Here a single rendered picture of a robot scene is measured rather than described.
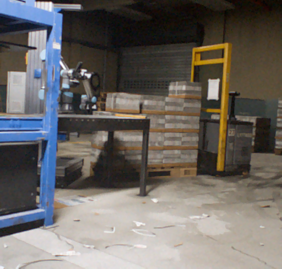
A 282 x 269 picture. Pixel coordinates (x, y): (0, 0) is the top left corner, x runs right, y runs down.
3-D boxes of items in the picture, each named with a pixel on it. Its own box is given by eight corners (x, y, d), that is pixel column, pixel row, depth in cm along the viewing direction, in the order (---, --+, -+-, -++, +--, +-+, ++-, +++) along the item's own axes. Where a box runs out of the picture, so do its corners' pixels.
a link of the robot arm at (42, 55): (55, 101, 419) (57, 50, 416) (45, 101, 406) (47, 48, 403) (47, 101, 425) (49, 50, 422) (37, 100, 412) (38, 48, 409)
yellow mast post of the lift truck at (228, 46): (214, 170, 546) (223, 43, 536) (219, 169, 550) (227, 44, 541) (218, 171, 538) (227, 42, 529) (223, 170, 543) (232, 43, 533)
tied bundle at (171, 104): (149, 113, 538) (150, 96, 537) (166, 114, 554) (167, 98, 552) (165, 114, 506) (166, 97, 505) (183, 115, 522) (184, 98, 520)
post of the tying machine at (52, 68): (47, 222, 294) (55, 15, 286) (54, 225, 289) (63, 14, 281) (37, 225, 288) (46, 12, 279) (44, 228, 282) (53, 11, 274)
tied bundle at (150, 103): (130, 112, 522) (131, 95, 521) (148, 113, 538) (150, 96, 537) (146, 113, 490) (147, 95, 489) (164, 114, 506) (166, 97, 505)
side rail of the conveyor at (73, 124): (146, 129, 405) (146, 118, 405) (150, 130, 402) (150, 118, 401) (38, 131, 302) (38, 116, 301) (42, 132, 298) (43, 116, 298)
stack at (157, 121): (88, 176, 497) (92, 111, 493) (163, 172, 559) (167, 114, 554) (102, 181, 464) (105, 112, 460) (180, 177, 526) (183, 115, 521)
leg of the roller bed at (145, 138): (142, 194, 409) (145, 129, 405) (146, 195, 405) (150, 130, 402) (138, 195, 405) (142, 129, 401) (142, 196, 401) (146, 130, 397)
